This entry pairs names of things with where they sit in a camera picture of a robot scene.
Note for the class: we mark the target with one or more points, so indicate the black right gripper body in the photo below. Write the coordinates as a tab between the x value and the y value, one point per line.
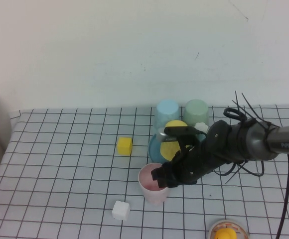
194	166

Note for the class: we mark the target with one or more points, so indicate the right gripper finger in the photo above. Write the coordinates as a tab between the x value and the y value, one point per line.
162	171
168	182

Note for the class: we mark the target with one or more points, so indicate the pink plastic cup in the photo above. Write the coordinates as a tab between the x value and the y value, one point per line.
152	193

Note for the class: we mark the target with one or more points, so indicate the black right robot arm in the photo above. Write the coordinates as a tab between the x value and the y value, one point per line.
271	142

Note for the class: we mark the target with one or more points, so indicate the yellow plastic cup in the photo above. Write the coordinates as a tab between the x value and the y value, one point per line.
170	152

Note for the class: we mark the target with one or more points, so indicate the blue cup stand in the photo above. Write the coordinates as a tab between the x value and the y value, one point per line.
154	149

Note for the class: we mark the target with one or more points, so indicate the light green plastic cup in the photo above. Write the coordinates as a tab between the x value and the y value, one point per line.
196	110

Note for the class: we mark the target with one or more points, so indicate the light blue plastic cup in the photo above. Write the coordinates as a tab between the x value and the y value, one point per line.
167	112

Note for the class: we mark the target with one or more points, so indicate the black zip tie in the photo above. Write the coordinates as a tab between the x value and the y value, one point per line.
238	104
249	105
235	173

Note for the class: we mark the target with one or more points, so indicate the yellow cube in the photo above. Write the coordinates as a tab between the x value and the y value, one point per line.
124	146

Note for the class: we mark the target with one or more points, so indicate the white cube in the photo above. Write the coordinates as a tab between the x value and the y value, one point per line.
120	209

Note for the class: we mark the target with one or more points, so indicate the orange rimmed plate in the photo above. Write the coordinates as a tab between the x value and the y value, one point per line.
213	227

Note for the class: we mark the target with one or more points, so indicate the yellow rubber duck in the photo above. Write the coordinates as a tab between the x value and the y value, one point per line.
225	234

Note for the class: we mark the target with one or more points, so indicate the white black-grid tablecloth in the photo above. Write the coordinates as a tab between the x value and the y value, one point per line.
59	174

